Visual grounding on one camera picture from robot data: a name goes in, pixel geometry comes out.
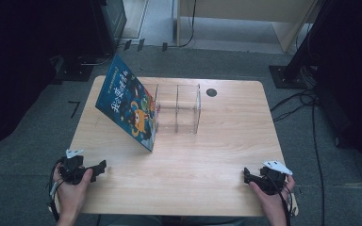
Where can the person's right hand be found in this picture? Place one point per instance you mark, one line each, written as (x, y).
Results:
(275, 205)

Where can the dark curtain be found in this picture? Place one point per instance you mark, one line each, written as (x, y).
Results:
(19, 62)
(355, 78)

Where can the dark stand base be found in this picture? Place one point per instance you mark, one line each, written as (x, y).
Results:
(75, 70)

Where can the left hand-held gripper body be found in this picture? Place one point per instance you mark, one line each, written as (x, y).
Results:
(72, 171)

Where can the clear acrylic book rack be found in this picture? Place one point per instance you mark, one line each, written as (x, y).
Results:
(177, 108)

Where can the light wooden furniture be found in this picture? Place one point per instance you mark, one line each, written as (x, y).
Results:
(248, 11)

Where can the black round table grommet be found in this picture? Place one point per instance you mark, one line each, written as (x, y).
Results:
(211, 92)

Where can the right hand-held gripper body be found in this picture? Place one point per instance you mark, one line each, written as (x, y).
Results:
(273, 180)

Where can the blue cartoon picture book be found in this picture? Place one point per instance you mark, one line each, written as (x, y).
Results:
(125, 103)

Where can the black stand base plate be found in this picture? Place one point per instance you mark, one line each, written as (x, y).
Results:
(284, 77)

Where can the black cabinet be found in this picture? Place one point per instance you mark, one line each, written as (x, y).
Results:
(110, 25)

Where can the person's clothing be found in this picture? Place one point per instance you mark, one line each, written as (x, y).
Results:
(169, 221)

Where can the person's left hand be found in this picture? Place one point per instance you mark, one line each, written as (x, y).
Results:
(69, 199)

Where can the black metal stand pole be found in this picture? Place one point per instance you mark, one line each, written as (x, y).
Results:
(308, 37)

